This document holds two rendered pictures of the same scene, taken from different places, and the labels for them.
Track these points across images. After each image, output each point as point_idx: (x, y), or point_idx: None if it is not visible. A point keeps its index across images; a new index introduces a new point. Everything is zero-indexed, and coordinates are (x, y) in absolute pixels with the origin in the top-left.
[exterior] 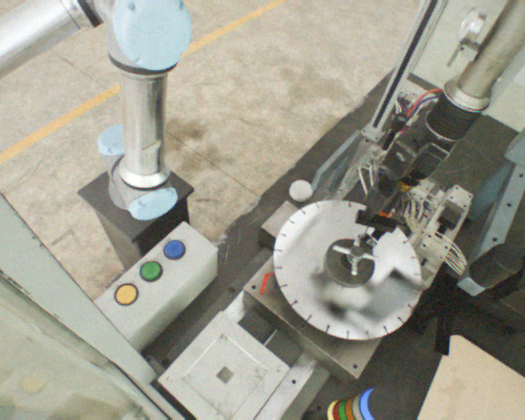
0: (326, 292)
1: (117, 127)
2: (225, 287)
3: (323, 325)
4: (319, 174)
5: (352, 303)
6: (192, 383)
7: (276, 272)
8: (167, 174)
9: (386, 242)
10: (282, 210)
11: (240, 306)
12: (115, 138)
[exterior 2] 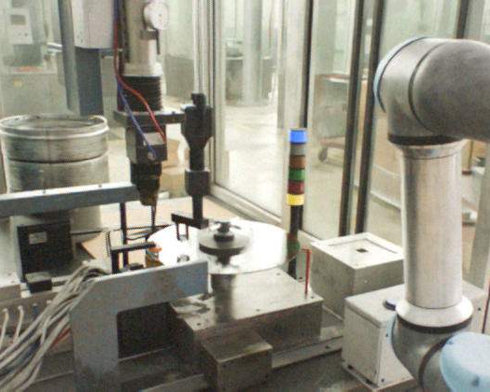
0: (260, 237)
1: None
2: (334, 354)
3: (276, 229)
4: (205, 259)
5: (243, 231)
6: (388, 252)
7: (298, 250)
8: (400, 298)
9: (172, 245)
10: (232, 354)
11: (323, 333)
12: None
